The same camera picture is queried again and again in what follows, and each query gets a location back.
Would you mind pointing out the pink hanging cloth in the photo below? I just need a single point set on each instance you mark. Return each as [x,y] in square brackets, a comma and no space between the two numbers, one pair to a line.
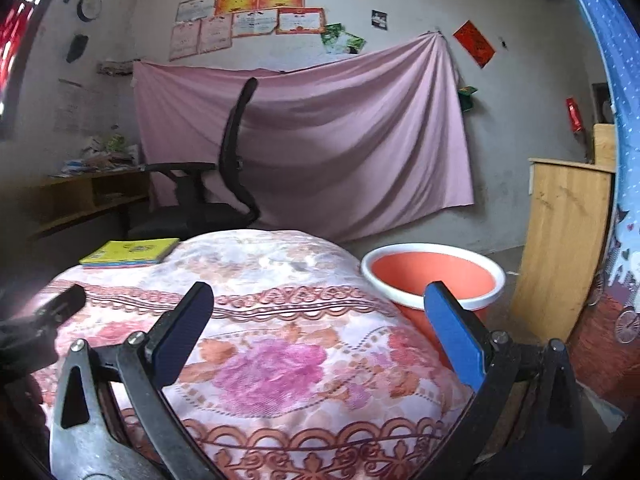
[350,135]

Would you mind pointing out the round wall clock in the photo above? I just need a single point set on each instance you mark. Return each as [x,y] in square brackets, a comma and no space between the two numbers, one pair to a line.
[89,6]

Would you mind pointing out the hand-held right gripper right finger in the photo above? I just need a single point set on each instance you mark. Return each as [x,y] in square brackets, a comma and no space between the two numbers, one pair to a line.
[452,332]

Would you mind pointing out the large wooden panel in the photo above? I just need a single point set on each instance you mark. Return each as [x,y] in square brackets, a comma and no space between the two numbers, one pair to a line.
[565,240]

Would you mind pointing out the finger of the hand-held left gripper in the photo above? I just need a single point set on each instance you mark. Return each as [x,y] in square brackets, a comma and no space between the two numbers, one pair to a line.
[62,302]

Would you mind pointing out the floral tablecloth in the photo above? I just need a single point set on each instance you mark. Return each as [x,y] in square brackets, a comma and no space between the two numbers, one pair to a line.
[300,320]

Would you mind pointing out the red paper envelope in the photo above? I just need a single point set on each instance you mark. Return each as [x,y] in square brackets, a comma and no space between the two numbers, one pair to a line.
[474,44]

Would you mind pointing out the black office chair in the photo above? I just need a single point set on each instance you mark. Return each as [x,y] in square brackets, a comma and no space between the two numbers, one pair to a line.
[235,160]

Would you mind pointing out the red hanging packet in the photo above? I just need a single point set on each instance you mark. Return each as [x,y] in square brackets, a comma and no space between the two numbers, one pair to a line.
[575,115]

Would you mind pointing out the pile of papers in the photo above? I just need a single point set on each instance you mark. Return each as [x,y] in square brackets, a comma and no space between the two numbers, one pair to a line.
[100,155]

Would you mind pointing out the small black white photo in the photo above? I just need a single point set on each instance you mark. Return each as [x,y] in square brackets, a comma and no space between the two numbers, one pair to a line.
[379,19]

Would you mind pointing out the yellow book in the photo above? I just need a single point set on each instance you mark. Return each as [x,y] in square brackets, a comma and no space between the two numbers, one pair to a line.
[130,250]

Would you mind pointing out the green hanging ornament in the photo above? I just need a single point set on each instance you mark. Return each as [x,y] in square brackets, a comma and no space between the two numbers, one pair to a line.
[467,97]

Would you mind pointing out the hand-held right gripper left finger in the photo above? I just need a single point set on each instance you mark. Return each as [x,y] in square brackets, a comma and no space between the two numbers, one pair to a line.
[182,332]

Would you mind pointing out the orange bin with white rim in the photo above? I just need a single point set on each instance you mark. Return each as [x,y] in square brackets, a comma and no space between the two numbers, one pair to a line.
[430,272]

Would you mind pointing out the wall calendar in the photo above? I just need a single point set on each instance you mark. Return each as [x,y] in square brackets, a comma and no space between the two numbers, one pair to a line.
[67,107]

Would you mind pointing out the black hanging object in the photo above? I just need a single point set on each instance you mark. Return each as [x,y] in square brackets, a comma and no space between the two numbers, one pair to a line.
[77,48]

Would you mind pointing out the wooden wall desk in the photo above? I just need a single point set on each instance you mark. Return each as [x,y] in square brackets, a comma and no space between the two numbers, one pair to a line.
[75,200]

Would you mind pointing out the small wooden board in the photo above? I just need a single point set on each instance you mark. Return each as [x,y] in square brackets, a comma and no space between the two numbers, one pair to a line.
[604,145]

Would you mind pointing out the bicycle print curtain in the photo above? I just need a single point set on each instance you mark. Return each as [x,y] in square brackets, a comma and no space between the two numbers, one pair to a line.
[620,85]

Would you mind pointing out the red window hanging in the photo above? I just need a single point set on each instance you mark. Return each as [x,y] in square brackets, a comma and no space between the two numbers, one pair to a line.
[12,50]

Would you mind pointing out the green plant photo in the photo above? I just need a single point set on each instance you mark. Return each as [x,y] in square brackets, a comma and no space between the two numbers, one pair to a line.
[330,37]
[352,44]

